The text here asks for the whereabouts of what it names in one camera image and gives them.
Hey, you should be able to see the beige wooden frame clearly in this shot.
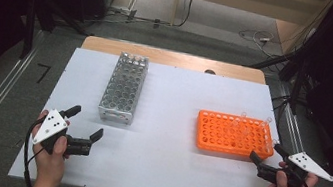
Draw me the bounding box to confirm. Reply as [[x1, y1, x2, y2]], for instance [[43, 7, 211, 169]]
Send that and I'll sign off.
[[167, 0, 333, 62]]

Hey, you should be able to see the grey floor cable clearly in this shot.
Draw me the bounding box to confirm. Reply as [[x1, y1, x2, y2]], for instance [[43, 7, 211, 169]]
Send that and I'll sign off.
[[84, 8, 174, 37]]

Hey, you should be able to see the person's left hand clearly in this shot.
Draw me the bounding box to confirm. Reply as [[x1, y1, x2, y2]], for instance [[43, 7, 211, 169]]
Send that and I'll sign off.
[[24, 107, 77, 184]]

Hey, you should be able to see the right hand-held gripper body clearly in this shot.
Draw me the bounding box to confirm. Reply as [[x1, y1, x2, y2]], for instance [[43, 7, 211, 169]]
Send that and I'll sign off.
[[253, 144, 333, 187]]

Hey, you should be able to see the orange plastic test tube rack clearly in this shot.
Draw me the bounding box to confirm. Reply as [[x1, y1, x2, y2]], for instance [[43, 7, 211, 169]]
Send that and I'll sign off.
[[192, 108, 281, 163]]

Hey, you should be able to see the silver metal test tube rack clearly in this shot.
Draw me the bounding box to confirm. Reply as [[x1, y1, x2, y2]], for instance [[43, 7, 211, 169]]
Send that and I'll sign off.
[[96, 49, 152, 128]]

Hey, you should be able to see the left hand-held gripper black cable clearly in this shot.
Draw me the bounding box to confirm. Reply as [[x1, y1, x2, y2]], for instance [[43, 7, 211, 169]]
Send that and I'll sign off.
[[17, 115, 50, 187]]

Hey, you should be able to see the wooden table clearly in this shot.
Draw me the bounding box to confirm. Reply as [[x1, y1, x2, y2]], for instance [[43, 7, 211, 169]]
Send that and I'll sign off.
[[78, 34, 270, 86]]

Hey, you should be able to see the power strip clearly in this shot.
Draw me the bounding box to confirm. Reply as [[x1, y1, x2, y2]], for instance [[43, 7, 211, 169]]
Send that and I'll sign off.
[[107, 3, 138, 22]]

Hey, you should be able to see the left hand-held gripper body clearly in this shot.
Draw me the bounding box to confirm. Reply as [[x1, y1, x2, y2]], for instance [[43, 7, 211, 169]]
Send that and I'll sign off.
[[30, 105, 98, 161]]

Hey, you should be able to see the black metal stand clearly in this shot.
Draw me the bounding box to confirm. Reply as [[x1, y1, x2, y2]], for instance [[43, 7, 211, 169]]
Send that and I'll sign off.
[[17, 0, 95, 69], [243, 45, 310, 116]]

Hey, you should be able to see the white floor cable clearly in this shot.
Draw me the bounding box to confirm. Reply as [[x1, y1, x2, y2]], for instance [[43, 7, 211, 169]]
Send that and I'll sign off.
[[235, 26, 278, 58]]

